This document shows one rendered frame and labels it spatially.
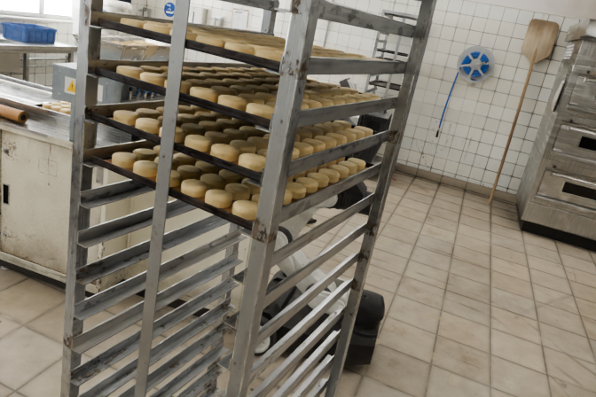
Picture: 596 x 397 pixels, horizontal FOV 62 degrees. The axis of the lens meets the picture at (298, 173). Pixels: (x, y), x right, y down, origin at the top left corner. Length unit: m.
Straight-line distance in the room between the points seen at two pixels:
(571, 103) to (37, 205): 4.31
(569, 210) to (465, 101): 1.72
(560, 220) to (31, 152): 4.47
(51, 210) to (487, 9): 4.89
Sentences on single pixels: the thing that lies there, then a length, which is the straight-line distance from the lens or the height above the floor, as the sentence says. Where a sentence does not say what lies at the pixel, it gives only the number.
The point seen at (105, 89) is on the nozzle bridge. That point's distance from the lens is 2.35.
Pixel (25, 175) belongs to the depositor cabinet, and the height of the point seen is 0.60.
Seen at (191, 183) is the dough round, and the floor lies 1.24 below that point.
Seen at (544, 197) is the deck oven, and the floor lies 0.41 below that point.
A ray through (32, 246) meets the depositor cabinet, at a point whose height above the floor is 0.22.
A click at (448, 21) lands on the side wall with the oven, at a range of 6.10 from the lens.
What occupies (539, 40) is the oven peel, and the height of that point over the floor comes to 1.82.
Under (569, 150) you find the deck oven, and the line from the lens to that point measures 5.16.
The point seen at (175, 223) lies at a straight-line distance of 2.54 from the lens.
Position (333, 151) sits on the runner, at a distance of 1.01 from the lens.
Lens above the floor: 1.57
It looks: 17 degrees down
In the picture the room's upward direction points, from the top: 11 degrees clockwise
